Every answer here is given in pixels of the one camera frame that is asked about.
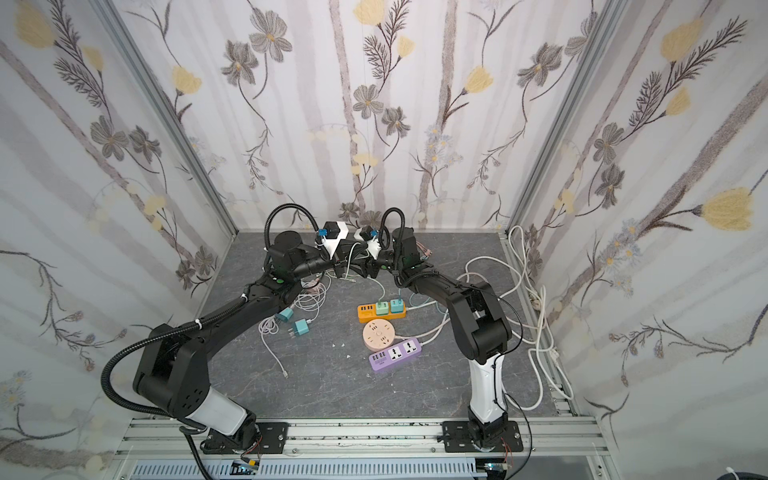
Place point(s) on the green charger plug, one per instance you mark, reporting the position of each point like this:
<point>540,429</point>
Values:
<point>382,309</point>

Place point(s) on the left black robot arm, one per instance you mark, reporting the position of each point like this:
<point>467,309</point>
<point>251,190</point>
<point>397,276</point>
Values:
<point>173,374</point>

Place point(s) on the round pink power socket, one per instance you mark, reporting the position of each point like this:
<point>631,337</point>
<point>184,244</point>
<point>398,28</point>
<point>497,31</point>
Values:
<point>378,334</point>

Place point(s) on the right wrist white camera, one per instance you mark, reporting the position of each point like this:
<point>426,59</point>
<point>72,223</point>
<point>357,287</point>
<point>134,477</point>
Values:
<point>370,237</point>

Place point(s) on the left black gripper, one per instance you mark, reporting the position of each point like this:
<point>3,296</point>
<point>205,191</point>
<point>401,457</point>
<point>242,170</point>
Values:
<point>335,254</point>

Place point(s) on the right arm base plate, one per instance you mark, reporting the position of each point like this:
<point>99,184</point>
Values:
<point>464,436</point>

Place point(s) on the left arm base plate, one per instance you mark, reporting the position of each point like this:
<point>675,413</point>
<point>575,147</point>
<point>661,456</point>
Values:
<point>255,438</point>

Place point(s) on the teal charger plug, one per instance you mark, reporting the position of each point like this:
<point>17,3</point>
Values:
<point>397,306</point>
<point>285,315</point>
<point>299,328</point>

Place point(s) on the orange power strip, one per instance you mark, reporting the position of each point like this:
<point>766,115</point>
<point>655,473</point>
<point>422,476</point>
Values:
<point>366,313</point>

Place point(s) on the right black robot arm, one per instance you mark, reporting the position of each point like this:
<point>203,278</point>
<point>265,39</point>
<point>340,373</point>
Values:
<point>478,321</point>

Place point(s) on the purple power strip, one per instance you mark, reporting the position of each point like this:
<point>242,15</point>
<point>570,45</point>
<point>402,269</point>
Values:
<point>395,355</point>

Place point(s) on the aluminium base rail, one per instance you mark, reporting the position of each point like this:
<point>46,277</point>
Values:
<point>416,448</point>

